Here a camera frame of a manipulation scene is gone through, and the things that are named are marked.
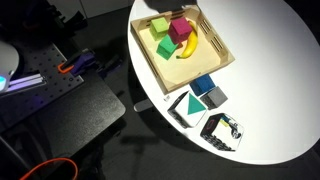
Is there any black side table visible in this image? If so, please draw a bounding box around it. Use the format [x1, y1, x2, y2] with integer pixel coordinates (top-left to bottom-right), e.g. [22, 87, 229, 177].
[2, 73, 126, 158]

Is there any aluminium extrusion bar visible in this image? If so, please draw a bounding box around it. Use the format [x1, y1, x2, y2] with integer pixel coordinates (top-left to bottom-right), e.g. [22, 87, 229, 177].
[7, 74, 46, 92]

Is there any white cube teal triangle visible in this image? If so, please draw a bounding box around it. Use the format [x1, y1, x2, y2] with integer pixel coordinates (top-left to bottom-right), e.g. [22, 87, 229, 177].
[167, 91, 207, 128]

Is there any wooden tray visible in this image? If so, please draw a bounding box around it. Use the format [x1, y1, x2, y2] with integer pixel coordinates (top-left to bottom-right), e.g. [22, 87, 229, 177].
[131, 5, 235, 94]

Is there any yellow banana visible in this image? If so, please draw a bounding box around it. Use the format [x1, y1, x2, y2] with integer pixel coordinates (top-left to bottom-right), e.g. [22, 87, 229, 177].
[176, 21, 198, 59]

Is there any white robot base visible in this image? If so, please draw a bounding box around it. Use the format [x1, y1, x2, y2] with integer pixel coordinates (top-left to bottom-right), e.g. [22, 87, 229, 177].
[0, 41, 19, 92]

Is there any grey block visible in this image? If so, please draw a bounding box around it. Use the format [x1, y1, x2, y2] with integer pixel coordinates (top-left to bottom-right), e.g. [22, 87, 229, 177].
[201, 86, 228, 110]

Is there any light green block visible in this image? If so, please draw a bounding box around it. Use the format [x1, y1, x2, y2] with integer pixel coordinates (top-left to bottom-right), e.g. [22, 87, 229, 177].
[149, 17, 169, 41]

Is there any black perforated breadboard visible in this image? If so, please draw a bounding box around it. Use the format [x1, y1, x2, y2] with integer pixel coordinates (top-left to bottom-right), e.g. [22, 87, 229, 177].
[0, 38, 84, 117]

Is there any purple orange clamp front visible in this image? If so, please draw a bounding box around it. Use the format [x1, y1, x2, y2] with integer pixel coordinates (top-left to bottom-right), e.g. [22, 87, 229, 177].
[57, 49, 95, 76]

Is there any dark green block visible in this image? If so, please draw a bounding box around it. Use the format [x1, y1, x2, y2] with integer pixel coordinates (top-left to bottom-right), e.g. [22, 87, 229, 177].
[156, 35, 178, 60]

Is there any pink block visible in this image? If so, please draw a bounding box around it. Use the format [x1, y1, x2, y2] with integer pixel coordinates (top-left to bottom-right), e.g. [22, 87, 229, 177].
[168, 17, 192, 44]

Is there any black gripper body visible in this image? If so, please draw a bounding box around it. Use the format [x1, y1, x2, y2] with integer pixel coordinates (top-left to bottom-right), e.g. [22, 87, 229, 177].
[144, 0, 198, 13]

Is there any small white tag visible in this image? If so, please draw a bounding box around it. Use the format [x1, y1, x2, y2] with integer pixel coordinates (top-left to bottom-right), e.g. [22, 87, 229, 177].
[164, 95, 170, 101]

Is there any blue block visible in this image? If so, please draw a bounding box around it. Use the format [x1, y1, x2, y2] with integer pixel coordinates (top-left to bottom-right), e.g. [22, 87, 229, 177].
[190, 74, 215, 96]

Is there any orange cable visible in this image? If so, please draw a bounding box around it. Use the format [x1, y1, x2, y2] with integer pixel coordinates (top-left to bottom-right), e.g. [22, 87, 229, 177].
[19, 157, 79, 180]

